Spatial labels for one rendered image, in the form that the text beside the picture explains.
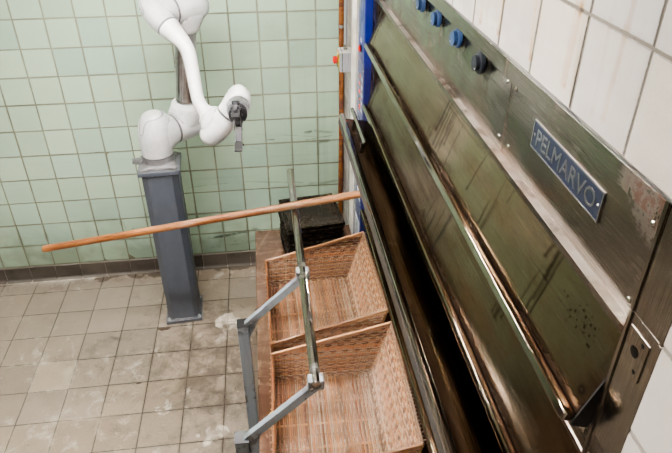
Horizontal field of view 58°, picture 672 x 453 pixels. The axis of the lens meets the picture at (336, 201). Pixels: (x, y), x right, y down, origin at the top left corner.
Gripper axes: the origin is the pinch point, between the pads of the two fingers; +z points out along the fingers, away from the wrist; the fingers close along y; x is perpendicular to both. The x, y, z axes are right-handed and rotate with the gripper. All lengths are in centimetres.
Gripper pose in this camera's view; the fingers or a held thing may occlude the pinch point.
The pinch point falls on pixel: (236, 133)
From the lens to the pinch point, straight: 230.7
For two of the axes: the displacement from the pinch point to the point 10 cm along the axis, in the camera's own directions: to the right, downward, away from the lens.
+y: 0.0, 8.5, 5.3
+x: -9.9, 0.6, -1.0
